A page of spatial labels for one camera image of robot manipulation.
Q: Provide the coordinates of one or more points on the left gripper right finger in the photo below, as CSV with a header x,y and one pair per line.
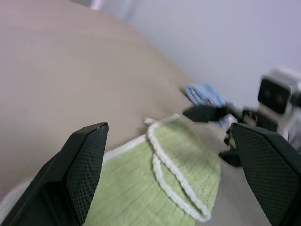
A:
x,y
270,169

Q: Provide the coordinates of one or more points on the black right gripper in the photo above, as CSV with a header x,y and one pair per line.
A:
x,y
261,117

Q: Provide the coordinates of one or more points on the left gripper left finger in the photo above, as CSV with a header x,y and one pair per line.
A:
x,y
58,179

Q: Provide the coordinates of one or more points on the green towel with white trim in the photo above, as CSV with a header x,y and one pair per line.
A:
x,y
141,183

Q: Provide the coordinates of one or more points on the blue cloth with print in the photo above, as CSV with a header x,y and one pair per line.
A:
x,y
204,93

